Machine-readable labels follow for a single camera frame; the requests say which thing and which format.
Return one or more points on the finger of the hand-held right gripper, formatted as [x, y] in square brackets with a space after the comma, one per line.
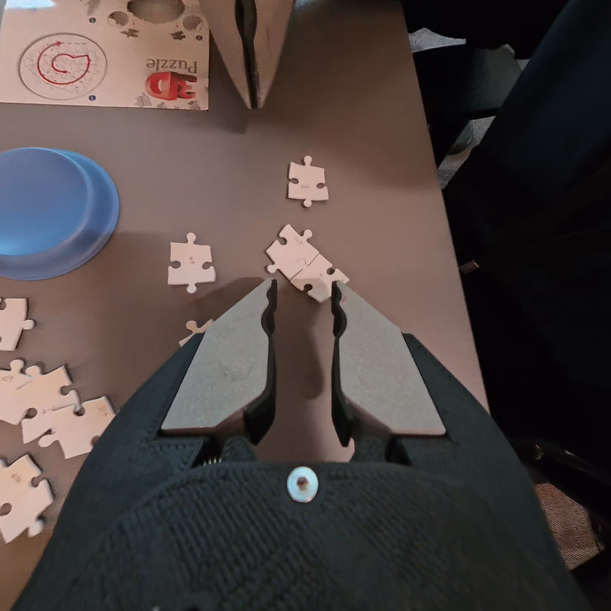
[272, 33]
[226, 33]

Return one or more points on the white jigsaw piece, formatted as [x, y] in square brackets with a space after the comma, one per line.
[191, 265]
[317, 281]
[308, 184]
[291, 250]
[195, 332]

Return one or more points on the dark cloth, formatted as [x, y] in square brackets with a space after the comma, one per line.
[549, 238]

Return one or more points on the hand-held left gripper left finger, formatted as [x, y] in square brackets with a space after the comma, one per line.
[224, 377]

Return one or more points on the black mesh office chair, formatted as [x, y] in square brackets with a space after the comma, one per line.
[477, 81]

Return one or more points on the pile of puzzle pieces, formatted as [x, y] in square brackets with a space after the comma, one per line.
[47, 410]

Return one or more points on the printed instruction sheet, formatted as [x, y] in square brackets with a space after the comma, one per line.
[119, 52]

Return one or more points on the black chair base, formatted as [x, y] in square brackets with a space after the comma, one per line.
[573, 465]

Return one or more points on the blue plastic bowl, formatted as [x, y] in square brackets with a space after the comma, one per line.
[43, 210]

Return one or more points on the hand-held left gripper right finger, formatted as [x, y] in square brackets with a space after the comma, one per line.
[382, 382]

